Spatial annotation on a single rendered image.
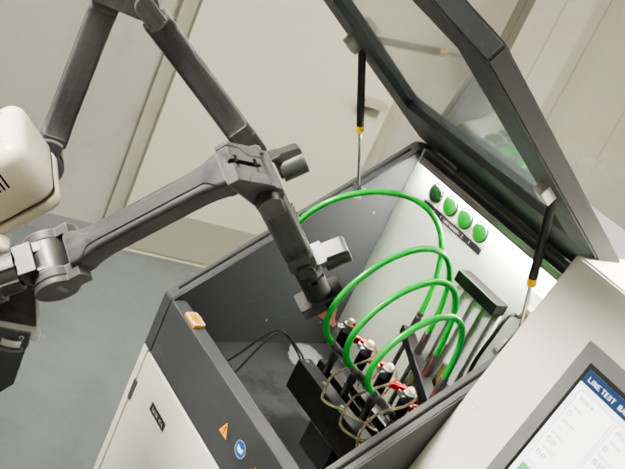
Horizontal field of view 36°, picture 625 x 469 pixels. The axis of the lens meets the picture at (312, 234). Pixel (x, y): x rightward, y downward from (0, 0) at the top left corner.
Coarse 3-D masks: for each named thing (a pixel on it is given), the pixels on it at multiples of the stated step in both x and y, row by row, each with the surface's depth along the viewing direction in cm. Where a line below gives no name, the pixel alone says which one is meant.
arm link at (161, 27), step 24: (144, 0) 184; (144, 24) 192; (168, 24) 189; (168, 48) 191; (192, 48) 193; (192, 72) 194; (216, 96) 198; (216, 120) 200; (240, 120) 201; (264, 144) 204
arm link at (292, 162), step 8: (288, 144) 210; (296, 144) 210; (272, 152) 209; (280, 152) 208; (288, 152) 207; (296, 152) 207; (272, 160) 206; (280, 160) 207; (288, 160) 208; (296, 160) 208; (304, 160) 208; (288, 168) 208; (296, 168) 208; (304, 168) 208; (288, 176) 208; (296, 176) 209
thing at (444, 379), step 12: (420, 324) 187; (396, 336) 187; (384, 348) 186; (456, 348) 199; (372, 360) 187; (456, 360) 200; (372, 372) 187; (444, 372) 202; (444, 384) 202; (372, 396) 192; (384, 408) 196
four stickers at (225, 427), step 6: (222, 420) 206; (222, 426) 206; (228, 426) 204; (222, 432) 206; (228, 432) 204; (240, 438) 200; (240, 444) 200; (234, 450) 201; (240, 450) 200; (240, 456) 200; (252, 462) 196; (252, 468) 196; (258, 468) 194
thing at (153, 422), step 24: (144, 360) 235; (144, 384) 234; (168, 384) 226; (144, 408) 233; (168, 408) 224; (120, 432) 242; (144, 432) 232; (168, 432) 223; (192, 432) 215; (120, 456) 241; (144, 456) 231; (168, 456) 222; (192, 456) 214
